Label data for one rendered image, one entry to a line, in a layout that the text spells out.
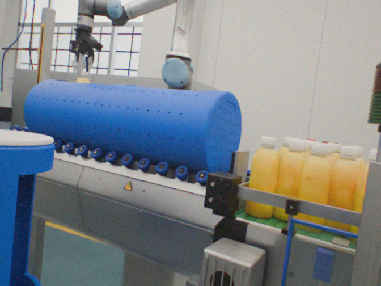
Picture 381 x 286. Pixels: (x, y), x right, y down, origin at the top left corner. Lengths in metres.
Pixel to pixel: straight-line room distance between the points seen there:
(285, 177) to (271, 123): 2.93
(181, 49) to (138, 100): 0.42
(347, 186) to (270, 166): 0.18
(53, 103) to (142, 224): 0.60
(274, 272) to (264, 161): 0.26
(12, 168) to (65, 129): 0.55
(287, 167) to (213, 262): 0.31
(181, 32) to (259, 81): 2.49
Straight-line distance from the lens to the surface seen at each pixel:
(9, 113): 1.97
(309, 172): 0.83
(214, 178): 0.83
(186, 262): 1.11
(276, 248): 0.82
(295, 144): 0.89
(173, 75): 1.42
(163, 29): 4.12
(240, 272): 0.72
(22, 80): 3.97
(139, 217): 1.13
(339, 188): 0.87
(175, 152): 1.02
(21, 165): 0.84
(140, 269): 1.66
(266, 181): 0.87
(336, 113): 3.75
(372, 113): 0.61
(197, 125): 0.96
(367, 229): 0.62
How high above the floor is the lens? 1.13
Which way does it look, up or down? 4 degrees down
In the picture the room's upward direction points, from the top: 7 degrees clockwise
